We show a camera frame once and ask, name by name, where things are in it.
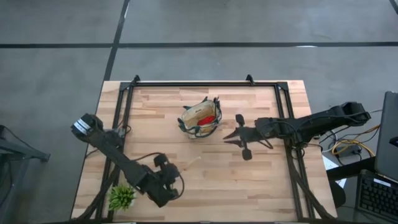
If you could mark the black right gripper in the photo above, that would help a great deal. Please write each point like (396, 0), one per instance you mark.
(252, 133)

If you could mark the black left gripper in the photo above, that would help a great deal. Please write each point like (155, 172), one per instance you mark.
(168, 172)

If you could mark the beige canvas gardening bag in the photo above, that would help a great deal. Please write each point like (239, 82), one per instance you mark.
(194, 116)

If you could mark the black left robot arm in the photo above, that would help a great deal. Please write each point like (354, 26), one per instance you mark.
(124, 165)

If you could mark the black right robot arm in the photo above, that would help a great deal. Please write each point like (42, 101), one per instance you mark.
(326, 121)

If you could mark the red garden item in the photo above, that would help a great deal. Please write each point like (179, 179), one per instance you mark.
(206, 120)

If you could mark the green plant in white pot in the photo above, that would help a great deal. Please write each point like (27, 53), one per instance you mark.
(121, 196)

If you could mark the white paper sheet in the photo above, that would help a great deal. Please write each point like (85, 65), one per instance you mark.
(329, 163)

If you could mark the black power box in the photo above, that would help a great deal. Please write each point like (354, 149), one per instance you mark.
(348, 150)

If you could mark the black metal stand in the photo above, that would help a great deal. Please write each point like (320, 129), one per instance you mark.
(31, 154)

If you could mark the grey laptop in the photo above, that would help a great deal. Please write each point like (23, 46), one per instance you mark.
(387, 137)

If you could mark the black keyboard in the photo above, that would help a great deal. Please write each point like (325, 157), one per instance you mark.
(377, 196)

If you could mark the black aluminium table frame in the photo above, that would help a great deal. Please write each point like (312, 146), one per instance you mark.
(202, 84)

